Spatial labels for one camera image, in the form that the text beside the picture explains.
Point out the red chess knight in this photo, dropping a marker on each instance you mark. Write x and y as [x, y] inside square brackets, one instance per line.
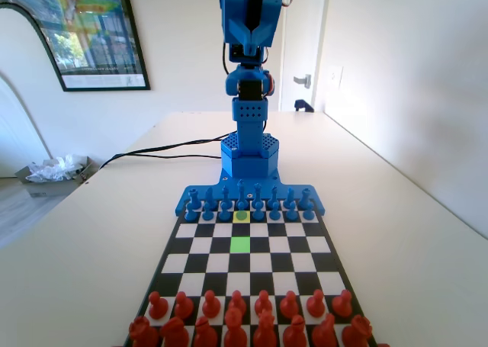
[324, 331]
[174, 333]

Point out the crumpled clear plastic wrap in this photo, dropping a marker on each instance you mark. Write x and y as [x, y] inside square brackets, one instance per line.
[53, 169]

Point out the blue chess pawn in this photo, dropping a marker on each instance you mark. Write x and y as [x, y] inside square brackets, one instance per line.
[241, 214]
[258, 213]
[291, 213]
[309, 213]
[189, 214]
[274, 213]
[224, 213]
[207, 213]

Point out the black and white chessboard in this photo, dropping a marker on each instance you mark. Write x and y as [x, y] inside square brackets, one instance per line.
[297, 255]

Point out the white arched furniture panel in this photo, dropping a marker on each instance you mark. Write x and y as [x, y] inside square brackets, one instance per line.
[15, 57]

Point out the white door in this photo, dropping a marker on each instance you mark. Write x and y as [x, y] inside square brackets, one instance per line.
[305, 38]

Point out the blue chess bishop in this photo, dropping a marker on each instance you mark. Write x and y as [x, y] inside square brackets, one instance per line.
[225, 194]
[274, 195]

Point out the blue chess king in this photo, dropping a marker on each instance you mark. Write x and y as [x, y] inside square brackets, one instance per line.
[240, 192]

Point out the blue table clamp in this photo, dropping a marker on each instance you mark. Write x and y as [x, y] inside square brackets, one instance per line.
[304, 106]

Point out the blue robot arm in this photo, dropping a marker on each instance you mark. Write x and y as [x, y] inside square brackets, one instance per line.
[249, 133]

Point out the blue chess queen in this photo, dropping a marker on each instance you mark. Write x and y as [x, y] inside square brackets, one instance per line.
[259, 193]

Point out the red chess bishop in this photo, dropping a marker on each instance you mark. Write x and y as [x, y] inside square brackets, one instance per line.
[294, 332]
[206, 333]

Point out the grey cardboard box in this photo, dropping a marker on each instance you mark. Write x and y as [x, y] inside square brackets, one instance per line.
[57, 188]

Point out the blue chess knight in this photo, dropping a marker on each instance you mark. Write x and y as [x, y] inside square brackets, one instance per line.
[210, 195]
[290, 195]

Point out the dark framed wall poster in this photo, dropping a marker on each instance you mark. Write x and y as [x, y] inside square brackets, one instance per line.
[99, 38]

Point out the red chess rook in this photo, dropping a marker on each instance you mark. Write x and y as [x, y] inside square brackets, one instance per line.
[143, 331]
[357, 329]

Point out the red chess pawn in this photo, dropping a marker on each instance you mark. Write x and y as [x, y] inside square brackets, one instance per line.
[315, 303]
[183, 306]
[210, 304]
[289, 305]
[157, 305]
[342, 303]
[237, 301]
[263, 303]

